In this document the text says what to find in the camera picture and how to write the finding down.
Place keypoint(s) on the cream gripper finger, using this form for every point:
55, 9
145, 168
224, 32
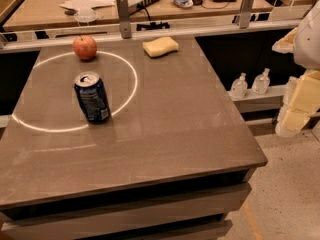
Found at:
306, 95
289, 123

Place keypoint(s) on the blue pepsi can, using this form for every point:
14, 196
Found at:
92, 97

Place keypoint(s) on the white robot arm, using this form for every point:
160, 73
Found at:
304, 43

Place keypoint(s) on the red apple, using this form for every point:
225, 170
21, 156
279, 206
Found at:
85, 47

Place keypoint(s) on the clear sanitizer bottle right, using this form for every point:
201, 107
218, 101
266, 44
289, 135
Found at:
261, 82

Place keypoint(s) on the clear sanitizer bottle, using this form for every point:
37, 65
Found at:
239, 87
261, 82

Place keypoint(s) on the clear sanitizer bottle left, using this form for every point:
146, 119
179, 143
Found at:
239, 87

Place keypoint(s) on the blue white cloth item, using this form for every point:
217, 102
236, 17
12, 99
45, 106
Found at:
183, 3

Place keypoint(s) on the yellow sponge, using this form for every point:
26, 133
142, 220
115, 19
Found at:
160, 46

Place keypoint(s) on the white papers on desk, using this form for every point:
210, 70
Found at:
80, 4

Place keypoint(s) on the grey cabinet drawer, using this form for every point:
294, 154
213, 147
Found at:
198, 215

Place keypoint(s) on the grey metal post right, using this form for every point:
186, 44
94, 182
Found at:
245, 13

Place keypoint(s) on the grey metal post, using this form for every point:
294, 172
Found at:
124, 19
245, 13

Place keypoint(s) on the grey metal post left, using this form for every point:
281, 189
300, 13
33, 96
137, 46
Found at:
124, 19

